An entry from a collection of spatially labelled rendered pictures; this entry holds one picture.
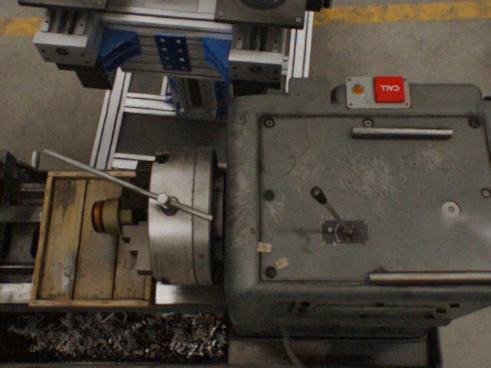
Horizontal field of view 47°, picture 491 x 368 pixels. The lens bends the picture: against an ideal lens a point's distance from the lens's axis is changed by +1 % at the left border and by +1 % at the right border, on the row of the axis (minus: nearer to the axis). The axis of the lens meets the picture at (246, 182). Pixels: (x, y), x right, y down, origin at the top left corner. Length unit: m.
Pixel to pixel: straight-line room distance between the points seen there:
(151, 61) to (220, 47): 0.26
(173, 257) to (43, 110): 1.73
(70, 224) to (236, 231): 0.59
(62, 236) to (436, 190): 0.94
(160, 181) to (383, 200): 0.45
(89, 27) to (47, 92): 1.31
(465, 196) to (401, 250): 0.17
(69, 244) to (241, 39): 0.69
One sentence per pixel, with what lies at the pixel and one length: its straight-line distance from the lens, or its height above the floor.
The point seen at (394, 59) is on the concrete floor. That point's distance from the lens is 2.84.
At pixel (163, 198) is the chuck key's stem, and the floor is 1.32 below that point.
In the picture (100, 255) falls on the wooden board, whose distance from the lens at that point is 1.51.
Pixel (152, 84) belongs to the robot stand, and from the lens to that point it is 2.48.
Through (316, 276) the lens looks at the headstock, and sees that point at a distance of 1.08.
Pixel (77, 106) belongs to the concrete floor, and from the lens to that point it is 2.75.
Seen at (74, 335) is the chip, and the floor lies 0.59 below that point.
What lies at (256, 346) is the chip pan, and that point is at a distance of 1.77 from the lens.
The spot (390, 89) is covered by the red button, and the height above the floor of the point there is 1.27.
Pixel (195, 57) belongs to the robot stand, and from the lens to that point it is 1.66.
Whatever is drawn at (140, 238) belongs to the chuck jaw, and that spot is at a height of 1.10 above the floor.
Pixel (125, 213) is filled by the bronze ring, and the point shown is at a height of 1.11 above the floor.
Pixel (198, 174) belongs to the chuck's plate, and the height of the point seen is 1.23.
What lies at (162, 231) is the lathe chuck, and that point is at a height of 1.22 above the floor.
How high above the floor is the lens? 2.30
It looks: 69 degrees down
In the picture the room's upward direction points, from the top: 2 degrees counter-clockwise
